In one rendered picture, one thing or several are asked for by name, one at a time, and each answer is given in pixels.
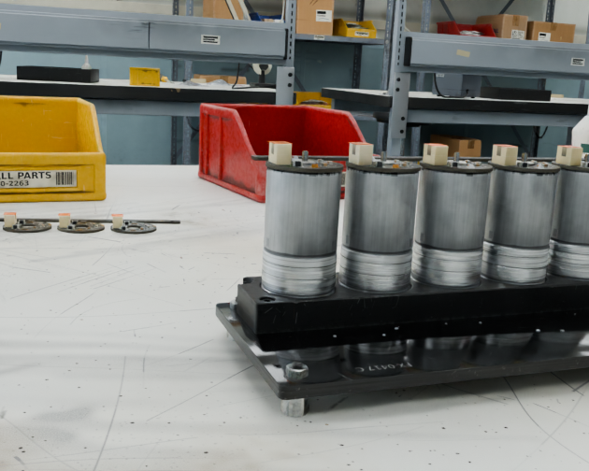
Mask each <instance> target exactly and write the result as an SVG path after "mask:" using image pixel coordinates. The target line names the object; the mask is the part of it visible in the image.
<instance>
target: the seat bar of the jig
mask: <svg viewBox="0 0 589 471"><path fill-rule="evenodd" d="M338 280H339V272H336V285H335V292H334V293H333V294H330V295H327V296H324V297H318V298H291V297H283V296H278V295H275V294H271V293H267V292H265V291H263V290H262V289H261V286H262V276H259V277H245V278H243V284H238V285H237V314H238V315H239V316H240V317H241V318H242V320H244V321H245V322H246V323H247V324H248V326H249V327H250V328H251V329H252V331H253V332H254V333H255V334H257V335H261V334H274V333H286V332H298V331H310V330H322V329H335V328H347V327H359V326H371V325H384V324H396V323H408V322H421V321H445V320H457V319H469V318H481V317H494V316H506V315H518V314H530V313H542V312H555V311H567V310H579V309H589V281H583V280H573V279H566V278H558V277H554V276H551V275H548V274H546V278H545V282H544V283H541V284H536V285H517V284H508V283H502V282H497V281H493V280H490V279H487V278H482V277H481V280H480V286H479V287H476V288H471V289H443V288H437V287H431V286H427V285H423V284H421V283H418V282H415V281H413V280H412V279H411V280H410V285H409V290H407V291H405V292H402V293H364V292H359V291H355V290H351V289H348V288H346V287H343V286H341V285H340V284H338Z"/></svg>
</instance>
